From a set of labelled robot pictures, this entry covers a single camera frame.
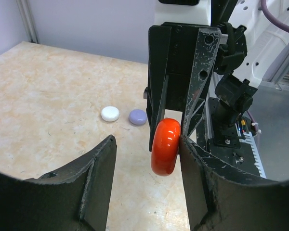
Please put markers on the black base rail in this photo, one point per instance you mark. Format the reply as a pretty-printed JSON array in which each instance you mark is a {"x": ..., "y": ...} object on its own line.
[{"x": 223, "y": 142}]

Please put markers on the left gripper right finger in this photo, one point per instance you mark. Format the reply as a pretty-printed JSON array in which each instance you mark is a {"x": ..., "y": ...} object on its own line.
[{"x": 221, "y": 197}]

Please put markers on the white earbud charging case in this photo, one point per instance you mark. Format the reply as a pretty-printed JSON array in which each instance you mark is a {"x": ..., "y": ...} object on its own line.
[{"x": 110, "y": 113}]

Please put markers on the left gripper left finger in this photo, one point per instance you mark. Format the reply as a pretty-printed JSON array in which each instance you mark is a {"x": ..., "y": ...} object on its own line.
[{"x": 74, "y": 197}]

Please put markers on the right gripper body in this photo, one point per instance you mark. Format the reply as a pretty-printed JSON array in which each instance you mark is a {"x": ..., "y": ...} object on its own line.
[{"x": 180, "y": 58}]

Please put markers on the purple earbud case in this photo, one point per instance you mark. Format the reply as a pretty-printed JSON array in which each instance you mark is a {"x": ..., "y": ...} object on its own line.
[{"x": 138, "y": 117}]

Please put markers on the white cable duct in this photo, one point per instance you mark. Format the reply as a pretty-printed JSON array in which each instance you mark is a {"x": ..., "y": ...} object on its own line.
[{"x": 247, "y": 135}]

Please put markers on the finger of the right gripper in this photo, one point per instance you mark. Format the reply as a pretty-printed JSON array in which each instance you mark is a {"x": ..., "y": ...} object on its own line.
[
  {"x": 208, "y": 41},
  {"x": 158, "y": 42}
]

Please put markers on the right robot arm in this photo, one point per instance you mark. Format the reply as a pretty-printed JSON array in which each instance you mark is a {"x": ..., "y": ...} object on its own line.
[{"x": 254, "y": 33}]

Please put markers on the orange earbud case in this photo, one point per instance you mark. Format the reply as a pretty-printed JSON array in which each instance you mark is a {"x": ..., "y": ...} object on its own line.
[{"x": 165, "y": 147}]

